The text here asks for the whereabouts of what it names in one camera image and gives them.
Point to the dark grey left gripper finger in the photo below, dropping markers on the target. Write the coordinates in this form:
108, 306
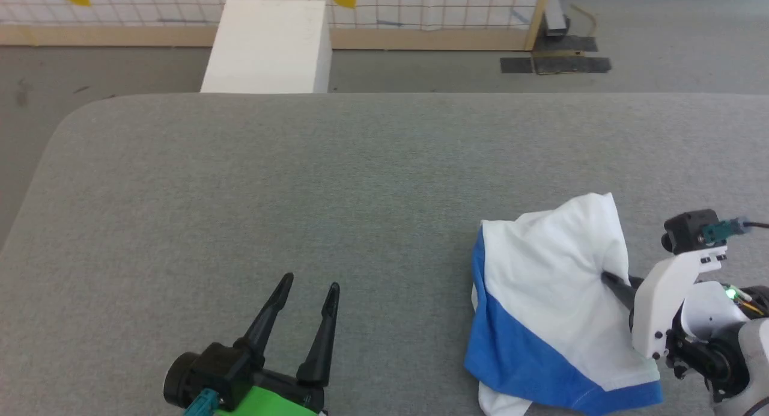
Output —
323, 344
267, 326

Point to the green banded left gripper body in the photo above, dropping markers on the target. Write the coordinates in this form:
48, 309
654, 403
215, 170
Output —
276, 401

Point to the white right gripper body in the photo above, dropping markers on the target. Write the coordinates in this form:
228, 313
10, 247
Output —
658, 308

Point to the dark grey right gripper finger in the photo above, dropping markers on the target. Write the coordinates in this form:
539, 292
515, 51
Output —
623, 288

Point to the blue and white garment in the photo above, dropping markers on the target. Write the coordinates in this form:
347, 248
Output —
541, 296

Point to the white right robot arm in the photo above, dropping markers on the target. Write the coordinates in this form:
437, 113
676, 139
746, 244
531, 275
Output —
715, 311

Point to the long black floor patch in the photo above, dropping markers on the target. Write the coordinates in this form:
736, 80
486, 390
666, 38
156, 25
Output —
574, 65

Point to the small black floor patch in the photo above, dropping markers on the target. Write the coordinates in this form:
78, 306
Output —
516, 65

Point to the wide black floor mat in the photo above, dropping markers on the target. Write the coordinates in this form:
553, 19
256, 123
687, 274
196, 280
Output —
577, 44

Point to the white rectangular block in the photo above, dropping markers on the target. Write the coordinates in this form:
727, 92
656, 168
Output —
267, 49

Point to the grey metal panel foot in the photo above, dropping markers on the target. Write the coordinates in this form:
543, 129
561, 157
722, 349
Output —
556, 19

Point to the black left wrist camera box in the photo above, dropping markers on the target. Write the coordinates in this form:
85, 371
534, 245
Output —
204, 368

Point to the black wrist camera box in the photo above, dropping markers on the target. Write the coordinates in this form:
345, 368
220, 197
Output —
688, 231
204, 368

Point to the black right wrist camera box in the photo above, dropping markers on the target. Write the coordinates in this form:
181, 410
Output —
688, 231

